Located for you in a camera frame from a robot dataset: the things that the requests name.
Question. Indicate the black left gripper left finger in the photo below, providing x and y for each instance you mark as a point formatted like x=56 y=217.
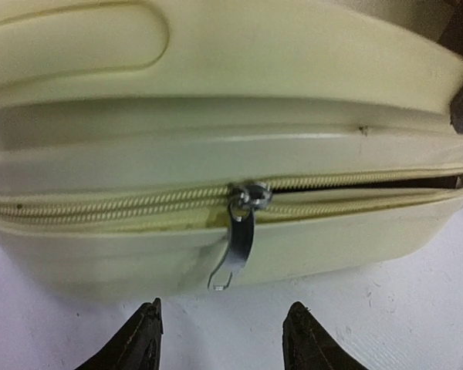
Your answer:
x=136 y=345

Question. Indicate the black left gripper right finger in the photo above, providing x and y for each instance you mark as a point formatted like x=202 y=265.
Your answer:
x=306 y=344

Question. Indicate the silver zipper pull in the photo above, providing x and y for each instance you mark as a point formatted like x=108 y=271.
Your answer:
x=245 y=201

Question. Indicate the pale green hard-shell suitcase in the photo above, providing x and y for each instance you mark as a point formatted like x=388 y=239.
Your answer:
x=123 y=125

